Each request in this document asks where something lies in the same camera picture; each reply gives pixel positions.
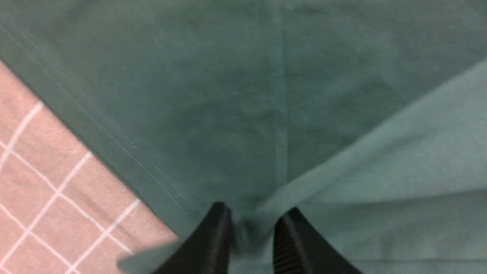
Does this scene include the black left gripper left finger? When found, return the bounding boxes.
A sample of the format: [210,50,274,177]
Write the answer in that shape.
[153,202,232,274]

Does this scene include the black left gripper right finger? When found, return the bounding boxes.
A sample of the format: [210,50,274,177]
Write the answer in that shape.
[273,207,362,274]

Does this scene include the green long-sleeved shirt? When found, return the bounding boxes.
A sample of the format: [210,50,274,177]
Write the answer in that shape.
[1,0,486,274]

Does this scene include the pink checkered tablecloth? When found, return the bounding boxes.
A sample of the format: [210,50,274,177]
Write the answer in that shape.
[0,64,176,274]

